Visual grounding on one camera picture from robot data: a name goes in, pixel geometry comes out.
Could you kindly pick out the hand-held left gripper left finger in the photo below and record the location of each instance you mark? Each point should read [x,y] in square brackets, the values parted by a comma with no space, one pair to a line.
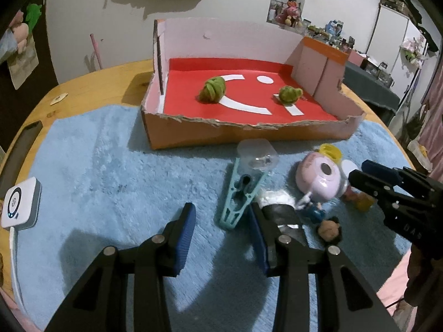
[185,235]

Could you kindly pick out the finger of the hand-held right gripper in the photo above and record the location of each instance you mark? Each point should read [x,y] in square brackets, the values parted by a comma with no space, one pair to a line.
[367,181]
[379,169]

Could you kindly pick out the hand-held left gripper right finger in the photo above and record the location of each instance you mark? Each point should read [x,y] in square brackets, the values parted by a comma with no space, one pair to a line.
[258,238]

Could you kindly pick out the blond doll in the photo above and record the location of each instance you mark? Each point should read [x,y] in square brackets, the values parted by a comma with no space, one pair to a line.
[363,202]

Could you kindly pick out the white and pink jar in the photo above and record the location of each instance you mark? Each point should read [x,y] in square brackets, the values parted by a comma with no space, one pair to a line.
[347,170]

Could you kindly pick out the teal plastic clip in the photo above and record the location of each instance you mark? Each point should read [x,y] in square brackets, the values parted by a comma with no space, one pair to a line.
[228,219]

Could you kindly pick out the black and white sushi plush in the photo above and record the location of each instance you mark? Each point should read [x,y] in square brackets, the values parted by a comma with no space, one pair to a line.
[280,211]

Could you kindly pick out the yellow plastic cap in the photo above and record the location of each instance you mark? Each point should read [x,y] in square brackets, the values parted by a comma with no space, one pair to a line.
[329,152]

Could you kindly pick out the clear plastic cup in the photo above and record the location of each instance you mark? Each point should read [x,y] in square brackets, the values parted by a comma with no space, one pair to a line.
[258,154]

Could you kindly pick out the cardboard box with red floor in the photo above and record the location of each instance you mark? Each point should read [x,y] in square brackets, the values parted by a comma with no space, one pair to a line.
[242,41]

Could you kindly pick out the small dark-haired figurine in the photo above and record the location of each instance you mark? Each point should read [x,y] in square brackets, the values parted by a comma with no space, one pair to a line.
[328,230]

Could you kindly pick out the pink curtain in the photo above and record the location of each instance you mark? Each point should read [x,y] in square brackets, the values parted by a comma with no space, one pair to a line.
[432,110]

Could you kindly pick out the pink cloth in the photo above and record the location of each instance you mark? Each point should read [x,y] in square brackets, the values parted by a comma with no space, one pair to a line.
[391,283]

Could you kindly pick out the table with dark cloth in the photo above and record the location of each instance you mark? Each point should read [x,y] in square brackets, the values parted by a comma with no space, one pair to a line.
[370,86]

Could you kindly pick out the blue fluffy mat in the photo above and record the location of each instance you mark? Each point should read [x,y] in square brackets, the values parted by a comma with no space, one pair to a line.
[103,179]

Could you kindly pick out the pink box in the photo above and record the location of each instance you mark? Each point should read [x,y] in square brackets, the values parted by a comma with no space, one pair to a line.
[356,58]

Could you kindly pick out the green plush vegetable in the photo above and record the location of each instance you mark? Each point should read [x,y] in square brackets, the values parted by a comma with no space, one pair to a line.
[290,95]
[211,90]

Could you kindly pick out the white cabinet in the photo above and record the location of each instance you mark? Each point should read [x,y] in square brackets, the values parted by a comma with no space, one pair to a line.
[391,38]

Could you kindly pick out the row of small toys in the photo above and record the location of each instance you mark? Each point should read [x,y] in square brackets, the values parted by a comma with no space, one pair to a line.
[328,33]

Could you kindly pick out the dark bag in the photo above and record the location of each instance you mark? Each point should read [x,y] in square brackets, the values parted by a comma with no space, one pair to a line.
[398,3]

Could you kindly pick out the white square device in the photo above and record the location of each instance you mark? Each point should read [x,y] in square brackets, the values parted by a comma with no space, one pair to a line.
[20,202]

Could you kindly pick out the pink plush rabbit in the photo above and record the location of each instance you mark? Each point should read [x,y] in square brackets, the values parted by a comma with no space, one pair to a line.
[290,12]

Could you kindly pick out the black phone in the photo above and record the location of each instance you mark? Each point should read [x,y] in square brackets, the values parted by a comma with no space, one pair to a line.
[20,155]

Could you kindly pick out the small white sticker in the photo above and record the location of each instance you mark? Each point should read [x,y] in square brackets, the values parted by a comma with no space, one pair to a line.
[58,99]

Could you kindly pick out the dark wooden door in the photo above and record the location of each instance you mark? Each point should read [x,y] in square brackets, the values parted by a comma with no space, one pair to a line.
[31,103]

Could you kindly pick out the pink stick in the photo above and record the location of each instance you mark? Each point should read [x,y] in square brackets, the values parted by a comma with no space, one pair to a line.
[97,52]

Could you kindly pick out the beige paper bag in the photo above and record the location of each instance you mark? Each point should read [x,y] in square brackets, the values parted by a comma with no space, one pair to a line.
[24,71]

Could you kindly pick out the clear plastic bag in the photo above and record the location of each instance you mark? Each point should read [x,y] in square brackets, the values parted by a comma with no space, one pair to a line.
[7,46]

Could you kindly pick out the green plush toy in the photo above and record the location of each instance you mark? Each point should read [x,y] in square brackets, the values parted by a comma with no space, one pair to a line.
[34,15]

